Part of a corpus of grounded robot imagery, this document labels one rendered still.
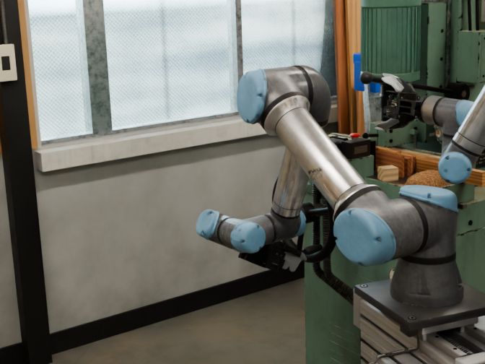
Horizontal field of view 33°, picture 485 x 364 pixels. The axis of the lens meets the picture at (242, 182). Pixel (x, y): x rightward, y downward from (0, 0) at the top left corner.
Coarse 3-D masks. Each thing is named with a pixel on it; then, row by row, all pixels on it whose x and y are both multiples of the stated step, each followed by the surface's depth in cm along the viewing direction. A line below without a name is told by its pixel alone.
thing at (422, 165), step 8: (416, 160) 243; (424, 160) 240; (432, 160) 240; (416, 168) 243; (424, 168) 241; (432, 168) 238; (472, 168) 229; (472, 176) 227; (480, 176) 224; (472, 184) 227; (480, 184) 225
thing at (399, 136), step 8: (416, 120) 253; (408, 128) 251; (384, 136) 247; (392, 136) 248; (400, 136) 250; (408, 136) 252; (376, 144) 250; (384, 144) 247; (392, 144) 248; (400, 144) 250
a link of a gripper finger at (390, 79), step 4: (384, 76) 227; (388, 76) 226; (392, 76) 224; (384, 80) 221; (388, 80) 222; (392, 80) 223; (396, 80) 223; (392, 84) 221; (396, 84) 222; (400, 84) 222; (396, 88) 221; (400, 88) 222
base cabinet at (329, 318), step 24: (312, 240) 265; (480, 240) 251; (312, 264) 267; (336, 264) 257; (384, 264) 239; (480, 264) 254; (312, 288) 269; (480, 288) 256; (312, 312) 271; (336, 312) 260; (312, 336) 274; (336, 336) 262; (312, 360) 276; (336, 360) 264
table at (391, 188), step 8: (368, 176) 240; (376, 176) 240; (408, 176) 239; (312, 184) 246; (368, 184) 239; (376, 184) 236; (384, 184) 233; (392, 184) 231; (400, 184) 230; (456, 184) 229; (464, 184) 231; (312, 192) 246; (384, 192) 234; (392, 192) 231; (456, 192) 229; (464, 192) 231; (472, 192) 233; (464, 200) 232
